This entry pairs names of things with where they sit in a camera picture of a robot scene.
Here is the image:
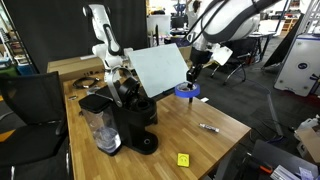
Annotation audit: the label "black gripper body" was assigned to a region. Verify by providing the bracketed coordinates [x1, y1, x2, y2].
[186, 48, 214, 83]

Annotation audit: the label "blue masking tape roll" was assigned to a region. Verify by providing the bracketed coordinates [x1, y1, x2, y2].
[174, 81, 202, 99]

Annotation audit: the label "cardboard box behind whiteboard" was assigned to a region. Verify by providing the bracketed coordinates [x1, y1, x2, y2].
[178, 44, 195, 68]

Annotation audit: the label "black whiteboard easel stand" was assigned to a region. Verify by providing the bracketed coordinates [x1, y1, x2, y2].
[151, 87, 178, 101]

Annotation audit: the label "white whiteboard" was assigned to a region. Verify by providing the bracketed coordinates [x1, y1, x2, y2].
[126, 42, 190, 99]

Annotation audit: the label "black swivel chair grey legs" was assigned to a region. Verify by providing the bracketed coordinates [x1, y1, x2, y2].
[209, 46, 248, 86]

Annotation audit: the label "black computer monitor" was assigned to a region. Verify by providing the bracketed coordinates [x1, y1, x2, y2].
[170, 15, 190, 30]

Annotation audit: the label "black Keurig coffee machine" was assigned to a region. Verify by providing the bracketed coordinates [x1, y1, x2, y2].
[104, 65, 159, 156]

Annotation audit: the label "yellow sticky note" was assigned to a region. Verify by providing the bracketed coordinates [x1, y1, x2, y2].
[176, 152, 191, 168]

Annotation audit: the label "white cart with blue logo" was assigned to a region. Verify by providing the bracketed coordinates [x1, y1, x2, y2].
[273, 33, 320, 98]

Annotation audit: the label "clear water tank black lid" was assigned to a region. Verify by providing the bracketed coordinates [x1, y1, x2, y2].
[78, 94, 123, 157]

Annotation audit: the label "dark grey laptop case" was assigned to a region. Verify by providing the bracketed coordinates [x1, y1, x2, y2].
[251, 139, 319, 180]

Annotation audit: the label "flat brown cardboard box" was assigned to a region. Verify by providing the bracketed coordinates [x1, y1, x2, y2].
[46, 54, 108, 83]

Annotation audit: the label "white plastic bottle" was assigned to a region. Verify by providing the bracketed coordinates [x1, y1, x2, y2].
[294, 114, 320, 133]

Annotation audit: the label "open brown cardboard carton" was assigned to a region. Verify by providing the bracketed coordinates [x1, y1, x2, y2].
[295, 126, 320, 164]

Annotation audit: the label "black office chair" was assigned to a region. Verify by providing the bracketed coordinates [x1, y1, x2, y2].
[0, 71, 73, 180]

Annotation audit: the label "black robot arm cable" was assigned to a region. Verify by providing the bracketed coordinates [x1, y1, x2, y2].
[184, 0, 234, 44]

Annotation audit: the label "grey floor cable cover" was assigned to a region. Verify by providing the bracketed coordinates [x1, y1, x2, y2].
[264, 89, 284, 138]

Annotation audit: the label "black coiled cable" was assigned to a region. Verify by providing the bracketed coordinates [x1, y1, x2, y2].
[72, 76, 101, 90]

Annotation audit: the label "orange handled tool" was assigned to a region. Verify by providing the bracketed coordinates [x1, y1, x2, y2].
[246, 154, 274, 174]

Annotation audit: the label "black wire shelf rack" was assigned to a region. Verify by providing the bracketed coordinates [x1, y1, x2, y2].
[0, 19, 36, 76]

